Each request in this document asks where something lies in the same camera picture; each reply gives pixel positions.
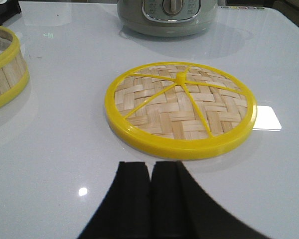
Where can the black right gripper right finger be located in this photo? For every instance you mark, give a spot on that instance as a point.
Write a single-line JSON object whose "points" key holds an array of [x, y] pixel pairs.
{"points": [[181, 209]]}

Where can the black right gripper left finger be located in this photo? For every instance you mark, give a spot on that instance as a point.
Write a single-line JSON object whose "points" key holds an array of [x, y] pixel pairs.
{"points": [[124, 213]]}

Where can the bamboo steamer basket yellow rims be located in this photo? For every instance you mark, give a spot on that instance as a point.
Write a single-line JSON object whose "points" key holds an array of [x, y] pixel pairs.
{"points": [[14, 73]]}

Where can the grey-green electric cooking pot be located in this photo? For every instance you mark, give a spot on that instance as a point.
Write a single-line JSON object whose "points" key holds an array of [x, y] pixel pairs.
{"points": [[167, 18]]}

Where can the yellow woven bamboo steamer lid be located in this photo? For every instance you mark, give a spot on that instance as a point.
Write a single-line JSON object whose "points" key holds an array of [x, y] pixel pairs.
{"points": [[180, 110]]}

